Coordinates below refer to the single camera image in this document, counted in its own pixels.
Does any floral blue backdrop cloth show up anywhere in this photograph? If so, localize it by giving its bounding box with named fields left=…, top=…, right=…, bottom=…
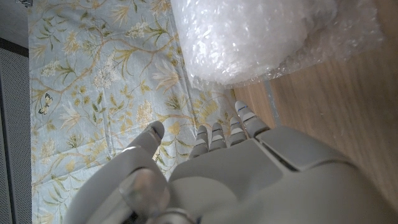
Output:
left=27, top=0, right=238, bottom=224

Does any bubble wrap roll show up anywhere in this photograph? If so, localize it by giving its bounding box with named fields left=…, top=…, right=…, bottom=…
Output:
left=170, top=0, right=385, bottom=91

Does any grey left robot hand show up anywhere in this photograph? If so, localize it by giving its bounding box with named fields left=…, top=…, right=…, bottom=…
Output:
left=63, top=100, right=398, bottom=224

